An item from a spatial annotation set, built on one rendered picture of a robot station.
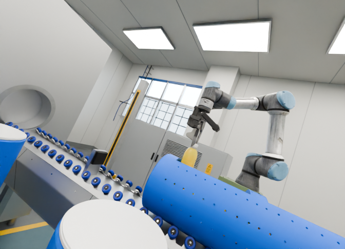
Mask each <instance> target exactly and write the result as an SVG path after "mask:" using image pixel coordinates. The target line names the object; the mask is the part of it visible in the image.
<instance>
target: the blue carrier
mask: <svg viewBox="0 0 345 249"><path fill-rule="evenodd" d="M165 179H166V180H165ZM174 183H175V185H174ZM183 188H184V189H183ZM193 193H194V195H193ZM203 199H204V200H203ZM142 205H143V207H146V208H148V210H149V211H150V212H152V213H153V214H155V215H156V216H160V217H162V219H163V220H164V221H166V222H167V223H169V224H170V225H174V226H176V227H177V228H178V230H180V231H181V232H183V233H184V234H186V235H188V236H192V237H194V239H195V240H196V241H197V242H199V243H200V244H202V245H203V246H205V247H209V248H211V249H246V248H247V249H345V238H344V237H342V236H340V235H338V234H335V233H333V232H331V231H329V230H327V229H325V228H323V227H320V226H318V225H316V224H314V223H312V222H310V221H307V220H305V219H303V218H300V217H298V216H296V215H294V214H292V213H289V212H287V211H285V210H283V209H281V208H279V207H277V206H274V205H272V204H270V203H268V201H267V198H266V197H265V196H263V195H260V194H258V193H256V192H254V191H252V190H249V189H248V190H247V191H246V192H244V191H242V190H240V189H238V188H235V187H233V186H231V185H229V184H227V183H225V182H222V181H220V180H218V179H216V178H214V177H212V176H209V175H207V174H205V173H203V172H201V171H199V170H196V169H194V168H192V167H190V166H188V165H186V164H183V163H181V159H180V158H178V157H176V156H174V155H171V154H166V155H165V156H163V157H162V158H161V159H160V161H159V162H158V163H157V164H156V166H155V167H154V169H153V170H152V172H151V174H150V176H149V178H148V180H147V182H146V185H145V187H144V191H143V195H142ZM224 210H226V211H224ZM236 216H238V217H237V218H236ZM248 222H249V224H248ZM258 227H259V229H258ZM269 233H270V234H271V235H269Z"/></svg>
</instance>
